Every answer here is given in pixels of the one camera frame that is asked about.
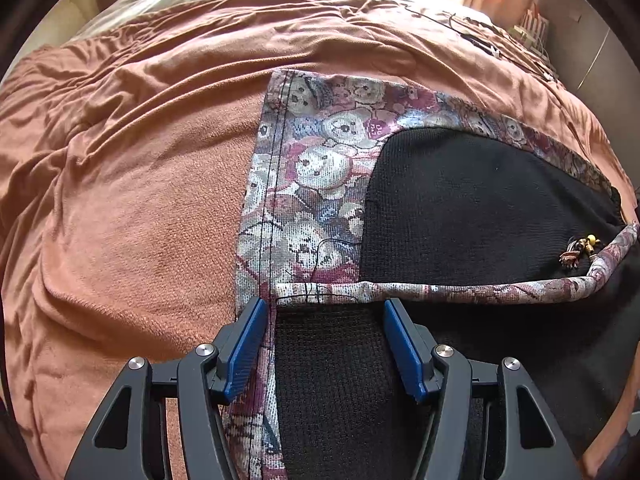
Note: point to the black pants with bear-print lining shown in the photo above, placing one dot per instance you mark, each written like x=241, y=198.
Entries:
x=475, y=185

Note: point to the red and white striped box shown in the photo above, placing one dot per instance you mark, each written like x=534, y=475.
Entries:
x=534, y=24

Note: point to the beaded tassel charm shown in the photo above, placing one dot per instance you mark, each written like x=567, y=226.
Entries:
x=577, y=250

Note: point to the pink-brown blanket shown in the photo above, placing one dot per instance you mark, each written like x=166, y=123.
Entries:
x=125, y=210

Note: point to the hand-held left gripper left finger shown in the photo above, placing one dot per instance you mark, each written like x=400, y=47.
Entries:
x=246, y=345

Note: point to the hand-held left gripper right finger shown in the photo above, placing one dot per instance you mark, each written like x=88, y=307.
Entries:
x=404, y=345

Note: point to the grey cabinet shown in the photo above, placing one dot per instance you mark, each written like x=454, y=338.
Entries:
x=585, y=45

